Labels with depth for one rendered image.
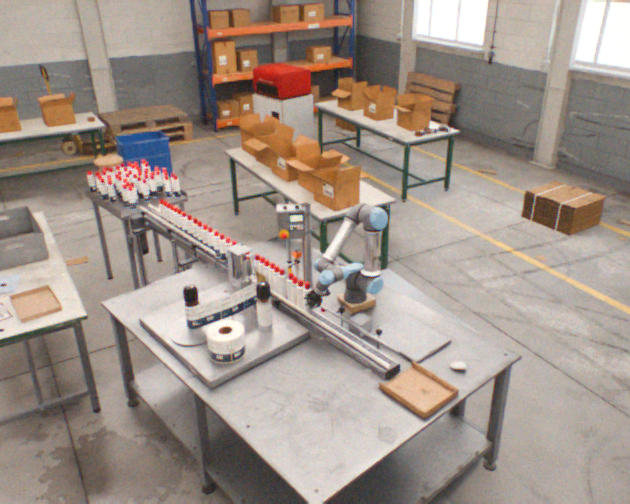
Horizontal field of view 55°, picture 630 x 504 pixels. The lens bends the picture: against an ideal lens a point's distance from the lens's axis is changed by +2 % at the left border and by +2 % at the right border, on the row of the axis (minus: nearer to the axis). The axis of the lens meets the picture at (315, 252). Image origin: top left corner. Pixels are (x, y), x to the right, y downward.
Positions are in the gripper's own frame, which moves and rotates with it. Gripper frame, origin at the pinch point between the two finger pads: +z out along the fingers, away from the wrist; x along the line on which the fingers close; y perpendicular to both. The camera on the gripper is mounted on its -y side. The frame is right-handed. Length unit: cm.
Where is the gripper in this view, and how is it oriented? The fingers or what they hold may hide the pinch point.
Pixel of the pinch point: (311, 307)
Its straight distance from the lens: 359.6
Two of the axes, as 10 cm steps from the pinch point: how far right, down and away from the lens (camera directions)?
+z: -3.1, 6.0, 7.4
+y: -7.6, 3.1, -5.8
